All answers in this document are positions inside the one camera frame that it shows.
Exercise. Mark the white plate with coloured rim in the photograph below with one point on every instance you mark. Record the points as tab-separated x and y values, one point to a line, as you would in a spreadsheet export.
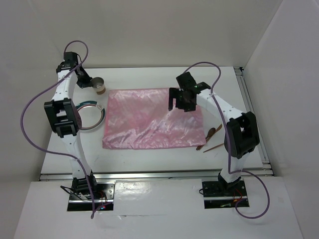
92	114

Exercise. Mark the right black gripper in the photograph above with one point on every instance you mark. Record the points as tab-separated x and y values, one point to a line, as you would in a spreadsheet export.
174	92

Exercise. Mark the small metal cup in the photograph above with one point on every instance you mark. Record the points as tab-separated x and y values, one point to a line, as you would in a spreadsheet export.
98	85

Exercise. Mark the pink satin rose cloth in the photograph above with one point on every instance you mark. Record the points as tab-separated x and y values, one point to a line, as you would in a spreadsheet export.
140	119

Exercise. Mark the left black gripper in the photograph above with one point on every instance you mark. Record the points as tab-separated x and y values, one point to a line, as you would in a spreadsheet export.
86	82

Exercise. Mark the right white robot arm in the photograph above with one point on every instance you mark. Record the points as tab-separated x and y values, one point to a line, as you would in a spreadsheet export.
241	132

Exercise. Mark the front aluminium rail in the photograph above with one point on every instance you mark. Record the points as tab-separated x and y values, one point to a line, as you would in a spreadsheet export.
265	171

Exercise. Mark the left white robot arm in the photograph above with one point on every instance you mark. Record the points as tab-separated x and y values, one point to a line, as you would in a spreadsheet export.
66	122

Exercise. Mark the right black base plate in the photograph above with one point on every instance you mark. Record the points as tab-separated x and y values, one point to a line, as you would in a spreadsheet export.
215	197

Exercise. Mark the wooden knife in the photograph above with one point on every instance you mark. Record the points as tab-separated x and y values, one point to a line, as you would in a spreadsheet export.
217	129

